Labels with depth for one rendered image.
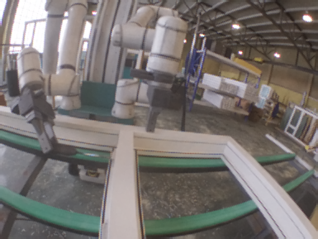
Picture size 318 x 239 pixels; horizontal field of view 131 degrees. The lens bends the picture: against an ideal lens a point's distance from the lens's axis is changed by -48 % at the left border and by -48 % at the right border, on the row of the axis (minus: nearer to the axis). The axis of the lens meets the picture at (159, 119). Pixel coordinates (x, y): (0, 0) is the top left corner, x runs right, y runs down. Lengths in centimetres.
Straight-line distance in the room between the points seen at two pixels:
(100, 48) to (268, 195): 138
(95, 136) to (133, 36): 35
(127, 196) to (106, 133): 25
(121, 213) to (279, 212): 41
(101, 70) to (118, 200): 114
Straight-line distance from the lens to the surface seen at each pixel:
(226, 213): 40
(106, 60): 126
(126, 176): 28
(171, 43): 38
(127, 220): 23
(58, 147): 37
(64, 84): 57
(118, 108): 106
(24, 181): 47
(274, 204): 47
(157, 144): 47
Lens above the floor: 114
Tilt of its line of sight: 21 degrees down
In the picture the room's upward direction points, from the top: 13 degrees clockwise
